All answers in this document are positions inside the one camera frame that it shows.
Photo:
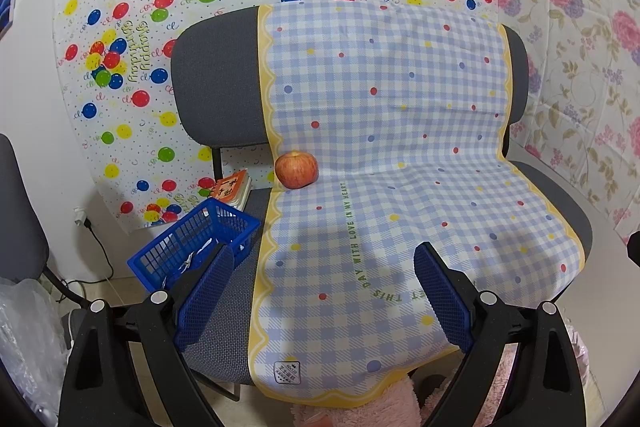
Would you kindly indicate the orange small book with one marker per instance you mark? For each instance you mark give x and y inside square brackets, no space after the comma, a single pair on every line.
[233,190]

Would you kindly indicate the red apple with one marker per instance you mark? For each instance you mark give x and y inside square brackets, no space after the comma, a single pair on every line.
[296,169]

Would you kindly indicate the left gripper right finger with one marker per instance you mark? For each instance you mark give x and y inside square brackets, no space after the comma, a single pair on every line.
[543,386]

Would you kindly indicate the clear plastic bag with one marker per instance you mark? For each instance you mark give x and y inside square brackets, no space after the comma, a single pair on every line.
[33,349]

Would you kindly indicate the blue plastic basket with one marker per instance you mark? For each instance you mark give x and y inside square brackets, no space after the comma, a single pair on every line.
[185,245]

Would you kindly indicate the grey office chair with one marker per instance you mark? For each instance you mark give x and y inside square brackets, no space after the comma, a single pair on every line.
[220,81]

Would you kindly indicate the floral pattern sheet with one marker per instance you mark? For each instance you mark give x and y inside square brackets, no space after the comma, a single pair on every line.
[582,112]

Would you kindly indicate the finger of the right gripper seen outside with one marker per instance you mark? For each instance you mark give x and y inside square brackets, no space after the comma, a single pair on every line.
[633,248]

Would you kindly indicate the blue checkered cloth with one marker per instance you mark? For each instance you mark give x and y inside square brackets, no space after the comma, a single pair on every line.
[400,181]

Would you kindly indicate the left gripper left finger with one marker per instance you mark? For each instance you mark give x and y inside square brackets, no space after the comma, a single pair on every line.
[101,387]

